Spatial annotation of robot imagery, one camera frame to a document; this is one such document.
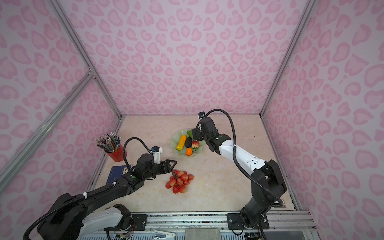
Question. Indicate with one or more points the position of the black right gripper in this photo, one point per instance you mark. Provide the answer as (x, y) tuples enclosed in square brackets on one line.
[(196, 133)]

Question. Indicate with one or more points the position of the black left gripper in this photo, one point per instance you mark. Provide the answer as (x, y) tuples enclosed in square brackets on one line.
[(168, 165)]

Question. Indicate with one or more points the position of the green fake cucumber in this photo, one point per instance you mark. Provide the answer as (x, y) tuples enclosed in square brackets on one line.
[(190, 134)]

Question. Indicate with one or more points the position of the red fake strawberry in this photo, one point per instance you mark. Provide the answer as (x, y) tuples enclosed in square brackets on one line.
[(195, 145)]

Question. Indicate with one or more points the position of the dark fake avocado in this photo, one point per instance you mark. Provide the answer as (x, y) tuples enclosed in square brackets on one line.
[(188, 142)]

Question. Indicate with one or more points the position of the red fake grape bunch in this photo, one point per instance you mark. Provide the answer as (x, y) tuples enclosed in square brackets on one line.
[(179, 181)]

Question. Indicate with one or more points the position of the orange fake tangerine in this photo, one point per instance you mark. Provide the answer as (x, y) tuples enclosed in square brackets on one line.
[(189, 151)]

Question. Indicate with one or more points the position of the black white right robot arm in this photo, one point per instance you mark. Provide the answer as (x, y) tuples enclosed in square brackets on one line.
[(267, 182)]

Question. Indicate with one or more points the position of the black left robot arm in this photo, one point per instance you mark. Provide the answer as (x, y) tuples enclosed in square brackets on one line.
[(72, 217)]

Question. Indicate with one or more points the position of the green scalloped fruit bowl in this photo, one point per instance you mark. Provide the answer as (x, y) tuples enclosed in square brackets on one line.
[(175, 140)]

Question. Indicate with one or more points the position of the blue book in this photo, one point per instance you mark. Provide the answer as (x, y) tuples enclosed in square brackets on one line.
[(115, 173)]

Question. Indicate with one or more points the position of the red pencil cup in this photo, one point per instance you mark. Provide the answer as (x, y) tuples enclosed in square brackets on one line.
[(118, 155)]

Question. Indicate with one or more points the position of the bundle of pencils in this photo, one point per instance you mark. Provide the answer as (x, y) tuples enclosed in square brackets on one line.
[(109, 142)]

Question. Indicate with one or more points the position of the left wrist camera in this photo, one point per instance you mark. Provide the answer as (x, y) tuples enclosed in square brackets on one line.
[(156, 153)]

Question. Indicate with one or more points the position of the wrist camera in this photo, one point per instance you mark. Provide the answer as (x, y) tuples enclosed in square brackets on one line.
[(201, 115), (156, 153)]

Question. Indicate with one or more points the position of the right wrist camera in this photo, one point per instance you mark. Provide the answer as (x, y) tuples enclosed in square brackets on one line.
[(201, 115)]

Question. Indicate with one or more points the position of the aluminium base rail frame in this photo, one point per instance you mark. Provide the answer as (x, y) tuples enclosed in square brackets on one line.
[(275, 225)]

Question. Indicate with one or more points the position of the diagonal aluminium frame bar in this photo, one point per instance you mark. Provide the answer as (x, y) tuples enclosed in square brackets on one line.
[(20, 159)]

